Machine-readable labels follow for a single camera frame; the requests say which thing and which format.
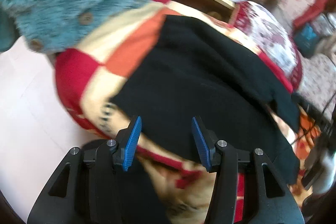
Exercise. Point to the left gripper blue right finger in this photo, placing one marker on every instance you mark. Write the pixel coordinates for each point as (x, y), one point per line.
(206, 142)

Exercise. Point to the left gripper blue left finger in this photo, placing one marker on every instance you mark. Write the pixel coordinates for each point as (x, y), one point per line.
(127, 140)

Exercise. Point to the black pants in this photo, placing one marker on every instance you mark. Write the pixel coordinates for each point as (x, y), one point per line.
(194, 70)

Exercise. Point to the checkered fleece blanket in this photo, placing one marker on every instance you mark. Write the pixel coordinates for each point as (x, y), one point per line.
(160, 187)

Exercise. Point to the teal bag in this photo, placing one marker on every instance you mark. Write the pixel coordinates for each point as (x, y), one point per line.
(306, 40)

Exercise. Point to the red white patterned quilt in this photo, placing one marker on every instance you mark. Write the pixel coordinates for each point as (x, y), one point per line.
(263, 28)

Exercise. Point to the floral bed sheet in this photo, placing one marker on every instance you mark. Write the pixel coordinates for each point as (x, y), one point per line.
(318, 72)

